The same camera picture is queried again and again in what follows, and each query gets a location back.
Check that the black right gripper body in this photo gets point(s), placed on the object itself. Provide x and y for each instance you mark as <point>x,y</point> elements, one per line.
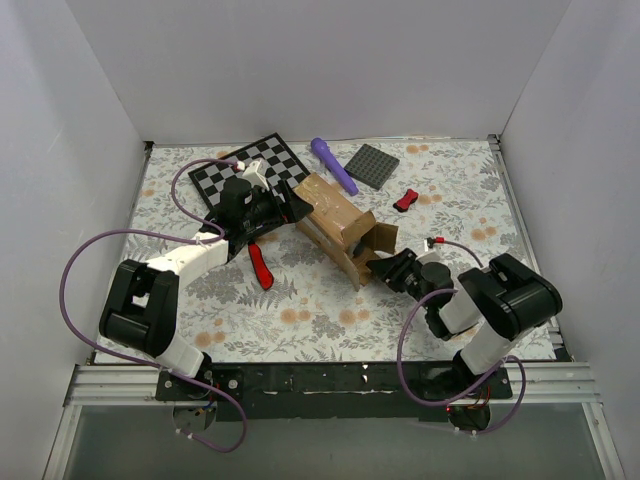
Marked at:
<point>398,270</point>

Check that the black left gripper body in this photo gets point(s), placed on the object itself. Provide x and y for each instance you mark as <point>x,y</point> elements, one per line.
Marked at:
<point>282,206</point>

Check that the brown taped cardboard box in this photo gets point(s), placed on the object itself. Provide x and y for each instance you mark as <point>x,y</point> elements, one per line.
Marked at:
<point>347,235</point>

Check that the red black knife cap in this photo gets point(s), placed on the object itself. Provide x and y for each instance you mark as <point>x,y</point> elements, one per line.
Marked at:
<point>406,201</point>

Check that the red black utility knife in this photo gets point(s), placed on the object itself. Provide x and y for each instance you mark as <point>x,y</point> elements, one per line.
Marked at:
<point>263,275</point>

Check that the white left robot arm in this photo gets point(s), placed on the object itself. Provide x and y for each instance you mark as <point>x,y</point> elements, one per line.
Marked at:
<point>142,305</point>

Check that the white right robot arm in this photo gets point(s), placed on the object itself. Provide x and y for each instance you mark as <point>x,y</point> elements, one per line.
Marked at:
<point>506,299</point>

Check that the black white checkerboard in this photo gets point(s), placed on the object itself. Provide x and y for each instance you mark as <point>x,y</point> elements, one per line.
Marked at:
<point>277,161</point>

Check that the dark grey studded plate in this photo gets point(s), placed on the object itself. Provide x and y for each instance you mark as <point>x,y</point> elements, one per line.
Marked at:
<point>371,166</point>

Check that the purple cylindrical handle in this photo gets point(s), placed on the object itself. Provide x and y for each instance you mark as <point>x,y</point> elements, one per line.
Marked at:
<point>322,151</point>

